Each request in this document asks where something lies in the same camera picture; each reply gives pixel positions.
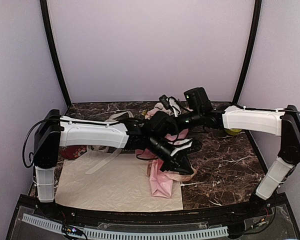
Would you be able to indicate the tan satin ribbon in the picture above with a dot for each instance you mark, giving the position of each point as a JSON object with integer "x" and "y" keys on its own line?
{"x": 173, "y": 175}

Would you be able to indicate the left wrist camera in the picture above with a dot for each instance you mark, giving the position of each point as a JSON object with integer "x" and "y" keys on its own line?
{"x": 188, "y": 146}

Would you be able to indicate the left black frame post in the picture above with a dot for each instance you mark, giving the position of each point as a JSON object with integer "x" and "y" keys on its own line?
{"x": 53, "y": 52}

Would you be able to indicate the cream printed ribbon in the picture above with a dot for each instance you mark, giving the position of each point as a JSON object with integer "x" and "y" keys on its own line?
{"x": 104, "y": 149}

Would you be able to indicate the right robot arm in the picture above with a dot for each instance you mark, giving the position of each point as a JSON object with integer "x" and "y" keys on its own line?
{"x": 283, "y": 123}

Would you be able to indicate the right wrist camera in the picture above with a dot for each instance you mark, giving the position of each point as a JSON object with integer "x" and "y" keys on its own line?
{"x": 170, "y": 104}

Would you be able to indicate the red floral bowl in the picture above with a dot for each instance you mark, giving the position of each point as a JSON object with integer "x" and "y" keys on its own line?
{"x": 73, "y": 152}

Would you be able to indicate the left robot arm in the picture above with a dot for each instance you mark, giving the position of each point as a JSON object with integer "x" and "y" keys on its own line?
{"x": 42, "y": 142}

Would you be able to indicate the yellow-green plastic bowl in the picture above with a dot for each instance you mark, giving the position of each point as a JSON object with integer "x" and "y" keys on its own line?
{"x": 233, "y": 132}

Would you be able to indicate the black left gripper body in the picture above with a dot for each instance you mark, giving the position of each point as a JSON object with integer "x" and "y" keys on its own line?
{"x": 173, "y": 162}

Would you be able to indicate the grey slotted cable duct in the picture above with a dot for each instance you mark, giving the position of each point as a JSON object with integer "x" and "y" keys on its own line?
{"x": 130, "y": 232}

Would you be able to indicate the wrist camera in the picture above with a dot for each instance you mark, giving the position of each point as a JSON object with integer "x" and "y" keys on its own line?
{"x": 188, "y": 146}
{"x": 170, "y": 104}

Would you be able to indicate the small circuit board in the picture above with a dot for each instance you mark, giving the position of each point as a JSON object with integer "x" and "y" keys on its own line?
{"x": 68, "y": 229}

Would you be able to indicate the cream wrapping paper sheet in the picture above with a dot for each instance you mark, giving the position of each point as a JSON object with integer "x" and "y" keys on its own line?
{"x": 121, "y": 185}

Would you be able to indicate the right black frame post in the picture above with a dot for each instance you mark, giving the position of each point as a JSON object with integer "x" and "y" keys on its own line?
{"x": 249, "y": 51}

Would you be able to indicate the black frame post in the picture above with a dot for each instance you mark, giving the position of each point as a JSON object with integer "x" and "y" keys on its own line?
{"x": 249, "y": 51}
{"x": 53, "y": 52}

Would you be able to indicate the pink wrapping paper sheet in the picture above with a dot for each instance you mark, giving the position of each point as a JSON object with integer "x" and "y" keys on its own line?
{"x": 160, "y": 185}

